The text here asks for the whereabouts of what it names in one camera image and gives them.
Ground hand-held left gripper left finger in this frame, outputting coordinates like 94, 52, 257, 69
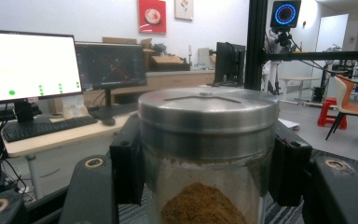
109, 113, 145, 206

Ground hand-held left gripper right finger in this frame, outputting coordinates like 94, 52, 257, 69
268, 119, 313, 208

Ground glass spice jar metal lid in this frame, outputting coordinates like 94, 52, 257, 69
137, 86, 280, 224

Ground red plastic stool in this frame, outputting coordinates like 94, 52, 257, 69
317, 96, 349, 131

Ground light wooden desk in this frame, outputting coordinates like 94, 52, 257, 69
3, 110, 138, 200

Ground white plastic bag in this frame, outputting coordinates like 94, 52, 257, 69
62, 103, 90, 119

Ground orange and white chair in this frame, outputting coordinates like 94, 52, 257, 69
324, 74, 358, 152

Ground white table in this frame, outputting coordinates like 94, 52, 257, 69
280, 76, 322, 105

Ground wooden drawer cabinet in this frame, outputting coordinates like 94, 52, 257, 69
83, 70, 216, 107

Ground dark screen computer monitor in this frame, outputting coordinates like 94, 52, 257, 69
75, 41, 148, 106

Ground flat cardboard box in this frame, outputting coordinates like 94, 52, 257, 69
149, 54, 191, 72

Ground black monitor seen from behind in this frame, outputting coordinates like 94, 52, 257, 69
213, 41, 247, 88

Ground bright white computer monitor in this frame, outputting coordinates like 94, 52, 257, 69
0, 28, 84, 124

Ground black metal frame post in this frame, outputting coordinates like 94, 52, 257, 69
244, 0, 358, 91

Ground red wall picture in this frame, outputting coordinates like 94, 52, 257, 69
137, 0, 168, 35

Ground camera with blue ring light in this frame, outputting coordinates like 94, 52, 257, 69
269, 0, 302, 48

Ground white wall picture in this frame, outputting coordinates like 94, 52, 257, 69
173, 0, 195, 21

